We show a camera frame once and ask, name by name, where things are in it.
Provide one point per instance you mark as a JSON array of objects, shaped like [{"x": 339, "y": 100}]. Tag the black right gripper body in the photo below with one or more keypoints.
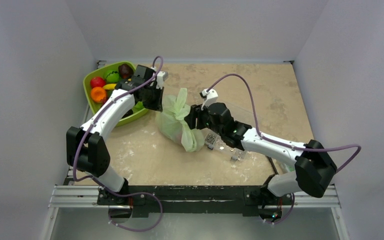
[{"x": 194, "y": 117}]

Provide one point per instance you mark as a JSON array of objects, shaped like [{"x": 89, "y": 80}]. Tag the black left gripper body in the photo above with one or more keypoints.
[{"x": 153, "y": 97}]

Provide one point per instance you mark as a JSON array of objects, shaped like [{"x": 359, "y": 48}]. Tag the pale green plastic bag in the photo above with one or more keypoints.
[{"x": 171, "y": 122}]

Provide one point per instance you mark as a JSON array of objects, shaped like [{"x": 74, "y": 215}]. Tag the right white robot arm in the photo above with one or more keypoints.
[{"x": 313, "y": 170}]

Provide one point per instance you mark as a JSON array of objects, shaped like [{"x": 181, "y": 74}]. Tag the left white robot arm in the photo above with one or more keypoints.
[{"x": 86, "y": 148}]

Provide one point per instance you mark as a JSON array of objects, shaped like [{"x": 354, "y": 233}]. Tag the dark maroon fake fruit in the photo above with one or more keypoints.
[{"x": 125, "y": 71}]

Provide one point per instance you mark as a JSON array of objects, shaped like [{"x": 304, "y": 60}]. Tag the yellow fake banana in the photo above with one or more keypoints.
[{"x": 109, "y": 87}]

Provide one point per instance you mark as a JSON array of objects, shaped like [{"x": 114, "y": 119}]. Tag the green fake watermelon ball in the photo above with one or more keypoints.
[{"x": 112, "y": 76}]

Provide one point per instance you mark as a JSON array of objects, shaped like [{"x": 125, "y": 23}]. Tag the orange fake fruit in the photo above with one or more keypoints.
[{"x": 98, "y": 95}]

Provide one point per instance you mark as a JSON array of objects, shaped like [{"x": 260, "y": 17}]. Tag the red fake apple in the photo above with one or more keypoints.
[{"x": 97, "y": 81}]

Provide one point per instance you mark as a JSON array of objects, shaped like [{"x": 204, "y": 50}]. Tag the green plastic tray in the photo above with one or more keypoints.
[{"x": 138, "y": 110}]

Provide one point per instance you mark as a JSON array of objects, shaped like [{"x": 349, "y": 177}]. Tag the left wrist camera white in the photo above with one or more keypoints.
[{"x": 159, "y": 80}]

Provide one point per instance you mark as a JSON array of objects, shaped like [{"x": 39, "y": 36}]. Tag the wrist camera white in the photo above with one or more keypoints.
[
  {"x": 159, "y": 80},
  {"x": 209, "y": 96}
]

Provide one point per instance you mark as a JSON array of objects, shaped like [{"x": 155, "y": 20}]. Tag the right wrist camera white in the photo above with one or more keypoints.
[{"x": 209, "y": 96}]

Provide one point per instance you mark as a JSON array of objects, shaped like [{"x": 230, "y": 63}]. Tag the black aluminium base frame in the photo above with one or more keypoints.
[{"x": 247, "y": 200}]

